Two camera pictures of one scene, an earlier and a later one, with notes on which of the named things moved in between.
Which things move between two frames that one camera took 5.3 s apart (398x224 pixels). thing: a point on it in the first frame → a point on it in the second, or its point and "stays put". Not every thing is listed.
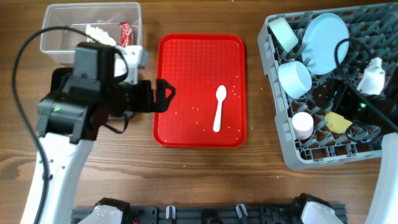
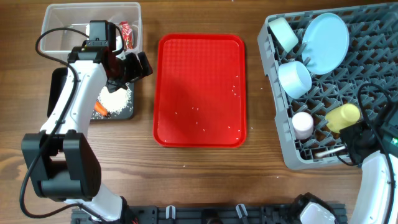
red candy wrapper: [126, 34] stays put
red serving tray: [196, 65] stays put
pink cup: [303, 125] stays put
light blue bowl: [295, 78] stays put
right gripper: [346, 92] → [346, 134]
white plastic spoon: [221, 94] → [330, 150]
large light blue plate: [320, 38] stays put
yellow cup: [336, 122] stays put
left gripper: [143, 102] → [136, 73]
